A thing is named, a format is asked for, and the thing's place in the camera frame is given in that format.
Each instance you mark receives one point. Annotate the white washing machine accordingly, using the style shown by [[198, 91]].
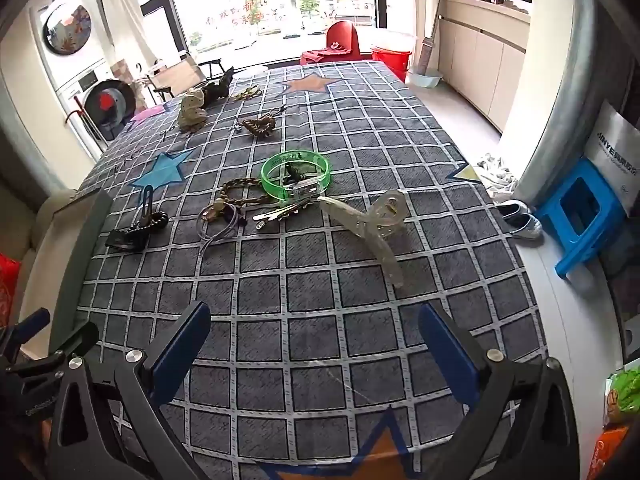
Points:
[[107, 105]]

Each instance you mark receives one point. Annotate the large window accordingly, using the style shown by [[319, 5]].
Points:
[[275, 0]]

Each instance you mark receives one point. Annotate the broom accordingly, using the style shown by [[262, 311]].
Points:
[[426, 55]]

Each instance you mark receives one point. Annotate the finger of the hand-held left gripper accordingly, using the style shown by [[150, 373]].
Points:
[[72, 341], [32, 321]]

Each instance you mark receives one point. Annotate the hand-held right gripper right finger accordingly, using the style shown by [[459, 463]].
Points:
[[447, 355]]

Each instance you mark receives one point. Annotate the clear plastic hair claw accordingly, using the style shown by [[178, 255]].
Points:
[[382, 222]]

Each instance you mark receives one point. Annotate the light blue basin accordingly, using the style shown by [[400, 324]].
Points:
[[425, 79]]

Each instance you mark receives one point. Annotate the silver metal pillar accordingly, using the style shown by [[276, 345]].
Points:
[[575, 85]]

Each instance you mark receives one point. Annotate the black slim hair clip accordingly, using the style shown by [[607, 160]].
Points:
[[146, 210]]

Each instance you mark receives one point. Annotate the green snack packet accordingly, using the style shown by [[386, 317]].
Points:
[[622, 395]]

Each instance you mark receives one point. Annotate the red bucket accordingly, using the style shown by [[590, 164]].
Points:
[[392, 60]]

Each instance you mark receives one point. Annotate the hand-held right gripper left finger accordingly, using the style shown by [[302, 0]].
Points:
[[184, 347]]

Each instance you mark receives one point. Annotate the white paper bag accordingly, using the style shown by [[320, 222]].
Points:
[[615, 145]]

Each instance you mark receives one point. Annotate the silver shoe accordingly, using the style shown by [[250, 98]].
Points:
[[510, 207], [526, 226]]

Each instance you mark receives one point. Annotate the black beaded hair clip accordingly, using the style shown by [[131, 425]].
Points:
[[125, 240]]

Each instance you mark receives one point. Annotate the black chair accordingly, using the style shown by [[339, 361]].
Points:
[[210, 66]]

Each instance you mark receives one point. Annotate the red bag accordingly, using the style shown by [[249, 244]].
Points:
[[7, 280]]

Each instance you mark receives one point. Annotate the beige polka dot hair bow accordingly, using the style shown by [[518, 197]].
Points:
[[192, 110]]

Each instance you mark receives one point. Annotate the silver spiked hair clip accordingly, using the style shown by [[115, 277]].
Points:
[[280, 212]]

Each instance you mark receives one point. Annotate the grey checkered star tablecloth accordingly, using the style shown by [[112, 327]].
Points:
[[320, 280]]

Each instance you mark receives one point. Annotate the clear plastic basin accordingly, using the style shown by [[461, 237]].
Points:
[[387, 37]]

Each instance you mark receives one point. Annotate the orange snack packet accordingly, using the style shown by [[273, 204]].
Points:
[[607, 452]]

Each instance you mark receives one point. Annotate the dark patterned hair bow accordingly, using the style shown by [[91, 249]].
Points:
[[220, 87]]

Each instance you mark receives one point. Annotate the white curtain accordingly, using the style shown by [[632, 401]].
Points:
[[135, 5]]

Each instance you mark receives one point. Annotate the white patterned cloth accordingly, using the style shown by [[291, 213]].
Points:
[[495, 172]]

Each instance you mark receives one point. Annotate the beige cabinet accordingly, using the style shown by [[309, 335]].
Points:
[[480, 60]]

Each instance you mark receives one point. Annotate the red chair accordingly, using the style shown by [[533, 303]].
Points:
[[342, 35]]

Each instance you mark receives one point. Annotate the blue plastic stool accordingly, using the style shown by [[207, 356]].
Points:
[[550, 217]]

